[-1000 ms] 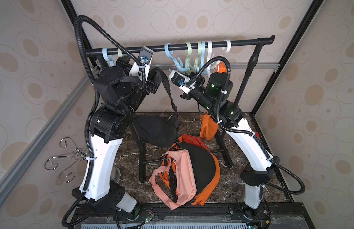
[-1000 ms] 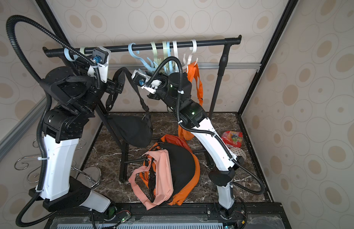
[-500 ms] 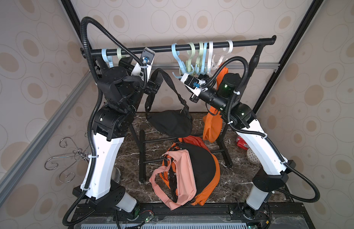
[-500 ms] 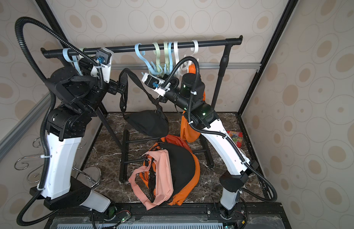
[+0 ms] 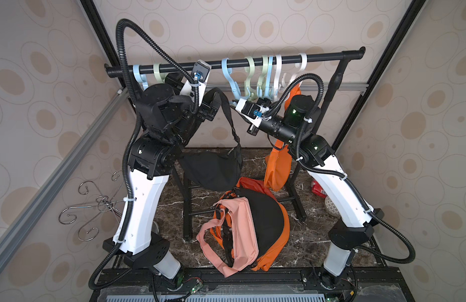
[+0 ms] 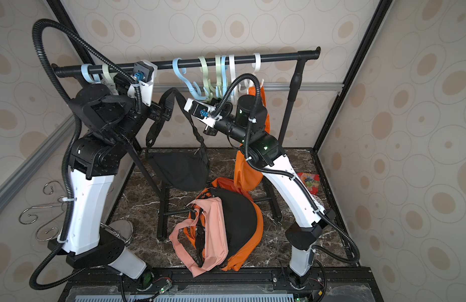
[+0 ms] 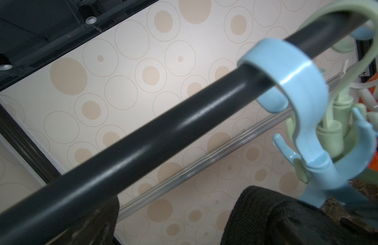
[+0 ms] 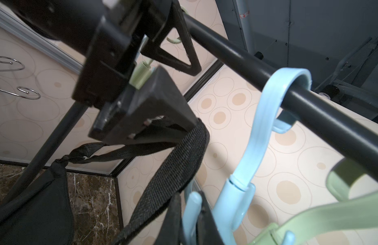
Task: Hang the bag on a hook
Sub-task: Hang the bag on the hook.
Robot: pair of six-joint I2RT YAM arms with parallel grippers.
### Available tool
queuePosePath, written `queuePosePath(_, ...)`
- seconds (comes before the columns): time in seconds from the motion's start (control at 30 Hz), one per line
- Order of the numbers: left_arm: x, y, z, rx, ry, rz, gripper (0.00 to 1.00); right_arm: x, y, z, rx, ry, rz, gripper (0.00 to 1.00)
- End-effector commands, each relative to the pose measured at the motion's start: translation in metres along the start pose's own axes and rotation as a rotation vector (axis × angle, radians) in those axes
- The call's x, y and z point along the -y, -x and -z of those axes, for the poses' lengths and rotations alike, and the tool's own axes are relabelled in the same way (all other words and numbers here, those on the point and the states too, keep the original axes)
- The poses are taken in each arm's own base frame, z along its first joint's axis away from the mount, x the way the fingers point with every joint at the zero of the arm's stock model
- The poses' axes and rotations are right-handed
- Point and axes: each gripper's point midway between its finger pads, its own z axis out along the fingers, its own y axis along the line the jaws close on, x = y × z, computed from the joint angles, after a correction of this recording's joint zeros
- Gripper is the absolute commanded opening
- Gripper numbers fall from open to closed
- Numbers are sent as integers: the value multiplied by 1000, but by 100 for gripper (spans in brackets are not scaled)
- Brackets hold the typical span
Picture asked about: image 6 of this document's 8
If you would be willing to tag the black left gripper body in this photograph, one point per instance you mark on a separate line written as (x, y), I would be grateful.
(157, 112)

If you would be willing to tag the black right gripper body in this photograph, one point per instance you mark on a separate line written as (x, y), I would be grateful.
(210, 130)

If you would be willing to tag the black sling bag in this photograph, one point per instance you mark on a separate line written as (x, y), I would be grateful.
(181, 170)

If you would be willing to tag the orange sling bag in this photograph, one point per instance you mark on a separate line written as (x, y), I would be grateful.
(245, 177)

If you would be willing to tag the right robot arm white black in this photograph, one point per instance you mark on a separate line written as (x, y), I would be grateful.
(247, 125)

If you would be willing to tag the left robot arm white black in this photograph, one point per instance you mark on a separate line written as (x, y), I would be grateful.
(94, 161)

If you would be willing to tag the light green hook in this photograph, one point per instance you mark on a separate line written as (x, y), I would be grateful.
(207, 86)
(218, 69)
(106, 75)

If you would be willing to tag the light blue hook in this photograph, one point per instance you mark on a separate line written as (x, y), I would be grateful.
(223, 69)
(193, 88)
(88, 77)

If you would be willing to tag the white hook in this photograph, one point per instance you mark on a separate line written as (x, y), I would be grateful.
(257, 66)
(234, 96)

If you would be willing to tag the pink sling bag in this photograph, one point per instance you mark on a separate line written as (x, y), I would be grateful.
(213, 245)

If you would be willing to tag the orange backpack bottom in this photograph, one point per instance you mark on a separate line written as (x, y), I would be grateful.
(243, 222)

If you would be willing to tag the red snack packet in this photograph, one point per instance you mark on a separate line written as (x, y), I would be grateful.
(311, 181)

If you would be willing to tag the dark grey clothes rack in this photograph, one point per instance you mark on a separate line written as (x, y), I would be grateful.
(301, 57)

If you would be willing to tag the chrome jewelry stand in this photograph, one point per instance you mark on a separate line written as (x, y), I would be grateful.
(121, 229)

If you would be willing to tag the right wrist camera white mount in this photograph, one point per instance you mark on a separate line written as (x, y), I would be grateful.
(202, 111)

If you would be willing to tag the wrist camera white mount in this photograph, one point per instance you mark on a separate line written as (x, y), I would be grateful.
(145, 72)
(202, 111)

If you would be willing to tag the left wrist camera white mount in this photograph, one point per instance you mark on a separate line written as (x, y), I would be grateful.
(145, 72)

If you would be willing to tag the black corner frame post left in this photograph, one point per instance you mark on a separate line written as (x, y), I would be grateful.
(63, 18)

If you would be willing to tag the black corner frame post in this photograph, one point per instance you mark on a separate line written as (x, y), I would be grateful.
(63, 18)
(372, 30)

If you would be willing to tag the aluminium rail left wall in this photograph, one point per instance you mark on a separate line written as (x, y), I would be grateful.
(24, 173)

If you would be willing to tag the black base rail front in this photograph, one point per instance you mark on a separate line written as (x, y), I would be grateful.
(248, 284)

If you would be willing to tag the black corner frame post right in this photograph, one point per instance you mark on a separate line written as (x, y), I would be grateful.
(372, 30)

